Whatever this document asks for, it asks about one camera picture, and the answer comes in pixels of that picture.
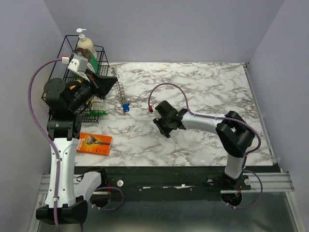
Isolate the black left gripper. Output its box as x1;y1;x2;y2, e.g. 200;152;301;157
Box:
69;68;117;112

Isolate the metal numbered key ring disc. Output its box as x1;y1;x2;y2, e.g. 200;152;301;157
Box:
111;67;128;105

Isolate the key with blue tag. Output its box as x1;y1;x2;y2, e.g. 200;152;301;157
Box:
122;103;130;115

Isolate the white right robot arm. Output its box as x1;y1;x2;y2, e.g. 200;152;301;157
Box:
150;101;255;189

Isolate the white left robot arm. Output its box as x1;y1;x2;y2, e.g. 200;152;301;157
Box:
36;74;117;226

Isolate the green white packet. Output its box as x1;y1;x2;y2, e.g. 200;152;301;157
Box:
89;100;107;116

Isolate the brown and green bag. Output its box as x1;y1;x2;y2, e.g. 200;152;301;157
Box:
72;48;98;73

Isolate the pump lotion bottle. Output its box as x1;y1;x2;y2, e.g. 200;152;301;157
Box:
76;28;98;58

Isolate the orange razor package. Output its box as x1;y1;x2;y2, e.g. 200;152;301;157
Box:
76;132;112;156

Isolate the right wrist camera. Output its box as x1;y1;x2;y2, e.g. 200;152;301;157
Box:
148;105;161;120

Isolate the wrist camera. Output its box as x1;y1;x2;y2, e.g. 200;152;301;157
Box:
61;55;88;75
148;105;161;120

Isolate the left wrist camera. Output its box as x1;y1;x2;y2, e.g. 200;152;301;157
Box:
61;55;88;75

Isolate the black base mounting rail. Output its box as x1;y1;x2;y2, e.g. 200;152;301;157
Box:
74;166;251;202

